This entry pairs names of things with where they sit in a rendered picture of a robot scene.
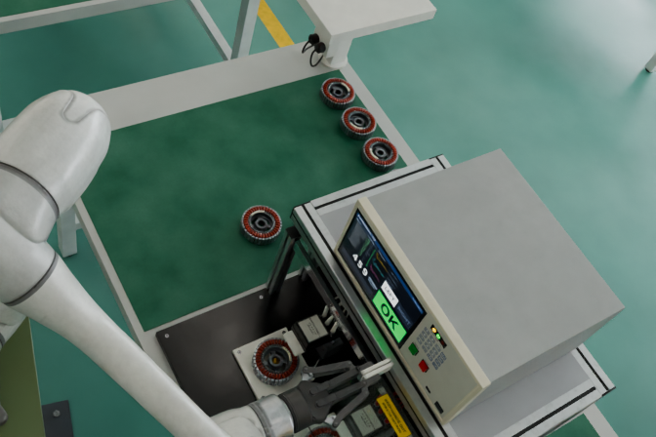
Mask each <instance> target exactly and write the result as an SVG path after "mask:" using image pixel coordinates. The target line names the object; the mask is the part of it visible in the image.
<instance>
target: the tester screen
mask: <svg viewBox="0 0 656 437"><path fill-rule="evenodd" d="M343 247H344V248H345V249H346V251H347V252H348V254H349V256H350V258H351V259H352V261H353V262H354V264H355V266H356V267H357V269H358V270H359V272H360V273H361V275H362V277H363V278H364V280H365V281H366V283H367V285H368V286H369V288H370V289H371V291H372V294H371V296H370V295H369V293H368V292H367V290H366V288H365V287H364V285H363V284H362V282H361V280H360V279H359V277H358V276H357V274H356V272H355V271H354V269H353V268H352V266H351V265H350V263H349V261H348V259H347V258H346V256H345V254H344V253H343V251H342V248H343ZM354 251H355V252H356V253H357V255H358V257H359V258H360V260H361V261H362V263H363V264H364V266H365V268H366V269H367V271H368V272H369V274H368V276H367V278H365V277H364V275H363V274H362V272H361V270H360V269H359V267H358V266H357V264H356V262H355V261H354V259H353V258H352V256H351V255H352V253H353V252H354ZM340 252H341V253H342V255H343V257H344V258H345V260H346V261H347V263H348V265H349V267H350V268H351V270H352V272H353V273H354V275H355V276H356V278H357V280H358V281H359V283H360V284H361V286H362V288H363V289H364V291H365V292H366V294H367V296H368V297H369V298H370V299H371V301H372V303H373V304H374V306H375V307H376V305H375V303H374V302H373V298H374V297H375V295H376V294H377V292H378V291H379V290H380V292H381V293H382V295H383V296H384V298H385V299H386V301H387V303H388V304H389V306H390V308H391V309H392V311H393V313H394V314H395V316H396V317H397V319H398V320H399V322H400V324H401V325H402V327H403V328H404V330H405V331H406V334H405V336H406V335H407V333H408V332H409V331H410V329H411V328H412V327H413V325H414V324H415V323H416V321H417V320H418V319H419V317H420V316H421V315H422V313H423V310H422V308H421V307H420V305H419V304H418V303H417V302H416V300H415V299H414V297H413V296H412V294H411V293H410V291H409V290H408V288H407V287H406V285H405V284H404V282H403V280H402V279H401V277H400V276H399V274H398V273H397V271H396V270H395V268H394V267H393V265H392V264H391V262H390V260H389V259H388V257H387V255H386V254H385V252H384V251H383V249H382V248H381V246H380V245H379V243H378V242H377V240H376V239H375V237H374V236H373V234H372V233H371V231H370V230H369V228H368V226H367V225H366V223H365V222H364V220H363V219H362V217H361V216H360V214H359V213H357V215H356V217H355V219H354V221H353V223H352V225H351V227H350V229H349V231H348V234H347V237H346V239H345V241H344V243H343V245H342V247H341V249H340ZM385 281H387V283H388V285H389V287H390V288H391V290H392V291H393V293H394V294H395V296H396V298H397V299H398V301H399V302H400V304H401V305H402V307H403V308H404V310H405V312H406V313H407V315H408V316H409V318H410V319H411V321H412V322H413V324H412V326H411V327H410V328H409V330H408V329H407V327H406V326H405V324H404V323H403V321H402V320H401V318H400V316H399V315H398V313H397V312H396V310H395V309H394V307H393V305H392V304H391V302H390V300H389V299H388V297H387V296H386V294H385V292H384V291H383V289H382V288H381V287H382V286H383V284H384V282H385ZM376 309H377V310H378V308H377V307H376ZM378 312H379V314H380V315H381V313H380V311H379V310H378ZM381 317H382V318H383V316H382V315H381ZM383 320H384V322H385V323H386V321H385V319H384V318H383ZM386 325H387V326H388V324H387V323H386ZM388 328H389V330H390V327H389V326H388ZM390 332H391V333H392V331H390ZM392 335H393V337H394V338H395V336H394V334H392ZM405 336H404V337H405ZM404 337H403V338H402V339H404ZM395 340H396V341H397V339H396V338H395ZM397 343H398V344H400V343H401V341H400V342H398V341H397Z"/></svg>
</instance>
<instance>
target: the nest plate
mask: <svg viewBox="0 0 656 437"><path fill-rule="evenodd" d="M287 332H288V330H287V328H286V327H285V328H283V329H281V330H279V331H276V332H274V333H272V334H270V335H267V336H265V337H263V338H259V339H257V340H255V341H252V342H250V343H248V344H245V345H243V346H241V347H239V348H236V349H234V350H233V351H232V353H233V355H234V357H235V359H236V361H237V363H238V365H239V366H240V368H241V370H242V372H243V374H244V376H245V377H246V379H247V381H248V383H249V385H250V387H251V389H252V390H253V392H254V394H255V396H256V398H257V400H259V399H262V398H264V397H266V396H268V395H269V394H275V395H277V396H278V395H279V394H281V393H283V392H285V391H287V390H289V389H291V388H293V387H295V386H297V385H298V384H299V382H300V381H302V376H301V371H302V369H303V367H304V366H308V365H307V363H306V361H305V359H304V358H303V356H302V354H300V355H299V359H300V362H299V363H300V364H299V368H298V370H297V371H296V373H295V375H294V376H293V378H292V379H291V380H290V381H288V382H287V383H284V384H282V385H281V384H280V385H276V386H275V385H273V384H272V385H269V383H268V384H266V381H265V382H262V380H259V377H256V375H255V373H254V372H255V371H253V368H252V357H253V354H254V352H255V349H256V348H257V346H258V345H259V344H260V343H261V342H262V341H264V340H265V339H268V338H282V339H285V338H284V336H283V335H284V334H285V333H287ZM281 341H282V340H281ZM285 341H286V339H285Z"/></svg>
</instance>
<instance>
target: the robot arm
mask: <svg viewBox="0 0 656 437"><path fill-rule="evenodd" d="M110 134H111V126H110V123H109V120H108V117H107V114H106V113H105V111H104V110H103V108H102V107H101V106H100V105H99V104H98V103H97V102H96V101H95V100H94V99H92V98H91V97H89V96H87V95H85V94H83V93H80V92H77V91H72V90H68V91H67V90H59V91H56V92H52V93H50V94H48V95H46V96H44V97H42V98H40V99H37V100H35V101H34V102H32V103H31V104H30V105H28V106H27V107H26V108H25V109H24V110H23V111H22V112H21V113H20V114H19V115H18V116H17V117H16V118H15V119H14V120H13V121H12V122H11V123H10V124H9V125H8V126H7V127H6V128H5V130H4V131H3V132H2V133H1V134H0V350H1V348H2V347H3V346H4V344H5V343H6V342H7V340H8V339H9V338H10V337H11V336H12V335H13V334H14V332H15V331H16V330H17V328H18V327H19V326H20V325H21V323H22V322H23V320H24V319H25V317H26V316H27V317H29V318H31V319H33V320H35V321H36V322H38V323H40V324H42V325H44V326H46V327H47V328H49V329H51V330H53V331H54V332H56V333H58V334H59V335H61V336H62V337H64V338H66V339H67V340H69V341H70V342H71V343H73V344H74V345H75V346H76V347H78V348H79V349H80V350H81V351H83V352H84V353H85V354H86V355H87V356H88V357H90V358H91V359H92V360H93V361H94V362H95V363H96V364H97V365H98V366H99V367H101V368H102V369H103V370H104V371H105V372H106V373H107V374H108V375H109V376H110V377H111V378H112V379H114V380H115V381H116V382H117V383H118V384H119V385H120V386H121V387H122V388H123V389H124V390H125V391H126V392H127V393H129V394H130V395H131V396H132V397H133V398H134V399H135V400H136V401H137V402H138V403H139V404H140V405H141V406H142V407H144V408H145V409H146V410H147V411H148V412H149V413H150V414H151V415H152V416H153V417H154V418H155V419H156V420H158V421H159V422H160V423H161V424H162V425H163V426H164V427H165V428H166V429H167V430H168V431H169V432H170V433H171V434H173V435H174V436H175V437H294V433H298V432H300V431H302V430H304V429H306V428H308V427H309V426H311V425H314V424H321V423H325V424H326V425H328V426H330V429H331V430H332V431H335V430H336V429H337V427H338V426H339V425H340V423H341V421H342V419H343V418H344V417H346V416H347V415H348V414H349V413H350V412H351V411H353V410H354V409H355V408H356V407H357V406H358V405H359V404H360V403H362V402H363V401H364V400H365V399H366V398H367V396H368V395H369V391H368V388H367V387H368V386H370V385H372V384H374V383H376V382H378V381H379V379H380V378H381V377H380V375H381V374H383V373H385V372H387V371H389V370H390V369H391V368H392V366H393V365H394V364H393V362H392V361H391V359H390V358H388V359H386V360H384V361H381V362H379V363H377V364H375V365H373V364H372V362H367V363H365V364H363V365H361V366H356V367H355V366H354V365H353V364H352V362H351V361H344V362H339V363H334V364H330V365H325V366H320V367H308V366H304V367H303V369H302V371H301V376H302V381H300V382H299V384H298V385H297V386H295V387H293V388H291V389H289V390H287V391H285V392H283V393H281V394H279V395H278V396H277V395H275V394H269V395H268V396H266V397H264V398H262V399H259V400H257V401H255V402H252V403H250V404H248V405H247V406H244V407H241V408H237V409H230V410H227V411H224V412H221V413H219V414H217V415H214V416H212V417H208V416H207V415H206V414H205V413H204V412H203V411H202V410H201V409H200V408H199V407H198V406H197V405H196V404H195V403H194V402H193V401H192V400H191V399H190V398H189V397H188V396H187V395H186V394H185V393H184V392H183V391H182V390H181V389H180V388H179V387H178V386H177V385H176V384H175V383H174V382H173V381H172V380H171V379H170V378H169V377H168V376H167V375H166V374H165V373H164V372H163V371H162V370H161V369H160V368H159V367H158V366H157V365H156V364H155V362H154V361H153V360H152V359H151V358H150V357H149V356H148V355H147V354H146V353H145V352H144V351H143V350H142V349H141V348H140V347H139V346H138V345H137V344H136V343H135V342H134V341H133V340H132V339H131V338H130V337H129V336H128V335H127V334H126V333H125V332H123V331H122V330H121V329H120V328H119V327H118V326H117V325H116V324H115V323H114V322H113V321H112V320H111V319H110V318H109V317H108V316H107V315H106V314H105V312H104V311H103V310H102V309H101V308H100V307H99V306H98V305H97V304H96V303H95V302H94V300H93V299H92V298H91V297H90V296H89V295H88V293H87V292H86V291H85V290H84V288H83V287H82V286H81V285H80V283H79V282H78V281H77V279H76V278H75V277H74V276H73V274H72V273H71V272H70V270H69V269H68V267H67V266H66V264H65V263H64V262H63V260H62V258H61V257H60V256H59V255H58V253H57V252H56V251H55V250H54V249H53V248H52V247H51V246H50V245H49V244H48V243H47V239H48V237H49V235H50V233H51V231H52V229H53V226H54V224H55V222H56V221H57V219H58V218H59V217H60V215H61V214H63V213H64V212H66V211H67V210H69V209H70V208H71V207H72V206H73V205H74V204H75V202H76V201H77V200H78V199H79V197H80V196H81V195H82V194H83V192H84V191H85V190H86V188H87V187H88V185H89V184H90V182H91V181H92V179H93V178H94V176H95V174H96V173H97V171H98V168H99V166H100V164H101V163H102V161H103V159H104V157H105V155H106V153H107V151H108V147H109V142H110ZM341 372H345V373H343V374H341V375H339V376H337V377H334V378H332V379H330V380H327V381H325V382H323V383H318V382H313V381H309V380H311V379H312V378H313V377H323V376H328V375H333V374H337V373H341ZM355 377H357V378H358V379H360V381H359V382H358V383H356V384H353V385H351V386H349V387H347V388H345V389H343V390H341V391H339V392H337V393H333V394H331V395H329V394H328V391H329V390H331V389H333V388H335V387H337V386H339V385H341V384H343V383H345V382H347V381H349V380H351V379H353V378H355ZM357 392H360V394H359V395H358V396H357V397H355V398H354V399H353V400H352V401H351V402H350V403H349V404H347V405H346V406H345V407H344V408H343V409H342V410H341V411H339V413H338V414H337V415H336V416H335V415H331V416H330V417H327V416H328V414H329V412H330V409H331V407H332V406H333V405H334V404H336V403H338V402H340V401H342V400H344V399H346V398H348V397H349V396H351V395H353V394H355V393H357Z"/></svg>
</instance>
